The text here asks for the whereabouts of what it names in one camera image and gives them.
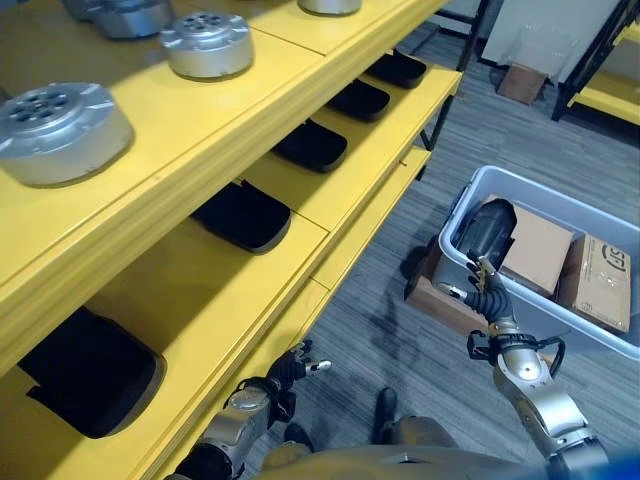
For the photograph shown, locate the yellow metal shelf unit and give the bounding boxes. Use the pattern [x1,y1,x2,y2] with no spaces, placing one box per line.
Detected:
[0,0,504,480]

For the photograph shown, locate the flat brown cardboard base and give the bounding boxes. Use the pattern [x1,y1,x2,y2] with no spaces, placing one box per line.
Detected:
[404,243,490,337]

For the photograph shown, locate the robot silver body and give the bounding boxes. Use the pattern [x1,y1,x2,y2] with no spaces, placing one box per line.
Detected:
[253,414,554,480]

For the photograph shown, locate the robot dark foot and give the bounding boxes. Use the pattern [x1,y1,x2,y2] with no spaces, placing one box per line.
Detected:
[371,386,400,445]
[283,423,315,455]

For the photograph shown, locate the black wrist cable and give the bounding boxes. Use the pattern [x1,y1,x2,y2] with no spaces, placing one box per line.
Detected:
[535,336,567,380]

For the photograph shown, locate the plain brown cardboard box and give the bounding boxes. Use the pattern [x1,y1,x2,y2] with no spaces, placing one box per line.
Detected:
[485,194,577,297]

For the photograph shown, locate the printed brown cardboard box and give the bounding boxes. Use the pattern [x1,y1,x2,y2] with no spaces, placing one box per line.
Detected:
[563,233,634,335]

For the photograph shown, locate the large silver round motor part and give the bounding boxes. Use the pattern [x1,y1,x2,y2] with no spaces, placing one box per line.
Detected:
[0,82,136,189]

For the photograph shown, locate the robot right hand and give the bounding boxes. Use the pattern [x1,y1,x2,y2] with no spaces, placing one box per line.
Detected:
[435,254,517,330]

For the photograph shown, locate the white board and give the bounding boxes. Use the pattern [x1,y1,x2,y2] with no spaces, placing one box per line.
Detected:
[481,0,627,70]

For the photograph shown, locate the black-framed yellow shelf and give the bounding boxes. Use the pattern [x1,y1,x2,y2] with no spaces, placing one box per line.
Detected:
[549,0,640,127]

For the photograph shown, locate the grey plastic box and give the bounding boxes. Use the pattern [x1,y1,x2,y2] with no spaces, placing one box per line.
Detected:
[437,165,640,361]

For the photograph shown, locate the robot right dark foot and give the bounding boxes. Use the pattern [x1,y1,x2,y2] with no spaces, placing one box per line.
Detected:
[371,386,400,445]

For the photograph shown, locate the small brown cardboard piece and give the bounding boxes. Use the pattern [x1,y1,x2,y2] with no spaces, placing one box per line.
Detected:
[496,63,547,106]

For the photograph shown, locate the robot left dark foot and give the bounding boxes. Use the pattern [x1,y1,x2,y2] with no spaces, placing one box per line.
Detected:
[283,423,315,455]

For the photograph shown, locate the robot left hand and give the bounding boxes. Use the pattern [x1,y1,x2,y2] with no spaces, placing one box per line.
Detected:
[266,339,333,397]

